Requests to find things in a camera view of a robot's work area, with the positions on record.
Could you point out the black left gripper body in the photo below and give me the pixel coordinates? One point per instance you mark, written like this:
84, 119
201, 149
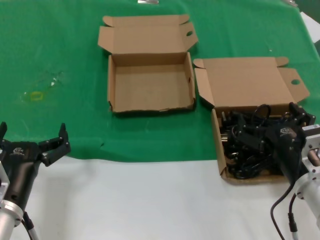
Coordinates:
22, 160

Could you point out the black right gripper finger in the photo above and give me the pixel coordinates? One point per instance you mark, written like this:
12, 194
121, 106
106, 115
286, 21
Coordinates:
252, 137
301, 116

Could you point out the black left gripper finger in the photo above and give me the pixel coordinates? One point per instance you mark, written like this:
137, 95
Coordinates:
56, 150
3, 131

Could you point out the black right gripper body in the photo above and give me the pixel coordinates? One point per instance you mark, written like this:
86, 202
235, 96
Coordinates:
287, 150

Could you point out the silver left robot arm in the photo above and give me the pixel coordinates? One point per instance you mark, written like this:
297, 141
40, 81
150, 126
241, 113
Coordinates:
8, 217

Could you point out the cardboard box with torn edge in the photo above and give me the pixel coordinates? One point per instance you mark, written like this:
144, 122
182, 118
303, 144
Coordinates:
150, 85

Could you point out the white paper sheet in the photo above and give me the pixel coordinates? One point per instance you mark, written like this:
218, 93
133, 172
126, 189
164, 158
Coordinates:
312, 27

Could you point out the green tablecloth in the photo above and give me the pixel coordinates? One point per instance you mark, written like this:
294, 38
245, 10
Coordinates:
62, 37

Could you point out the metal table clamp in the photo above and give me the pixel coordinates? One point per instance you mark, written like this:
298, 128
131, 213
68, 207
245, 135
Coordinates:
147, 1
291, 2

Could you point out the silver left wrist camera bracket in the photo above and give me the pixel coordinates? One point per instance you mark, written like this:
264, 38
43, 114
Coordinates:
3, 185

